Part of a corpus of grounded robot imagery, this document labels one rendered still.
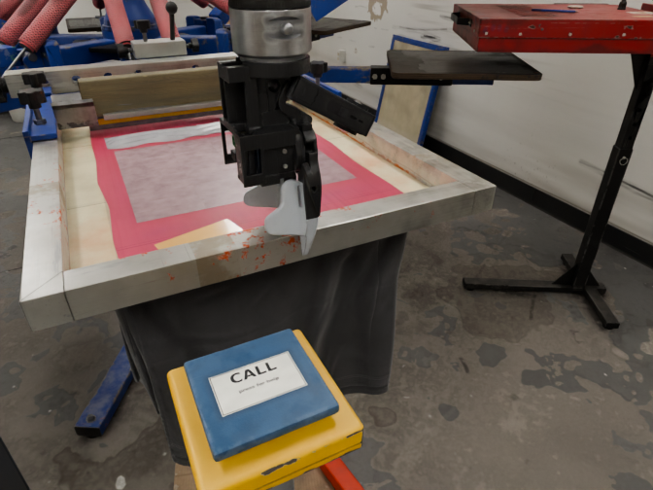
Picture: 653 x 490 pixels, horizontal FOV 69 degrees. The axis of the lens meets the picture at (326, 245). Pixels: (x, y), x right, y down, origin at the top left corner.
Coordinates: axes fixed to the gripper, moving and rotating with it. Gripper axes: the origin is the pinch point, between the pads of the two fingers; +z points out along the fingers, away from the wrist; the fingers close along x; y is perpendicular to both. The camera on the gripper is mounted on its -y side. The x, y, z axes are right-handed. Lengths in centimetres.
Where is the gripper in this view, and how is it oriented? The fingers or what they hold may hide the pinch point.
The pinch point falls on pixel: (298, 230)
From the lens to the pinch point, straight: 57.3
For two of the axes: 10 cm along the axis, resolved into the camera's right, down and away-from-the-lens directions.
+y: -9.0, 2.3, -3.8
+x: 4.4, 4.7, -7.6
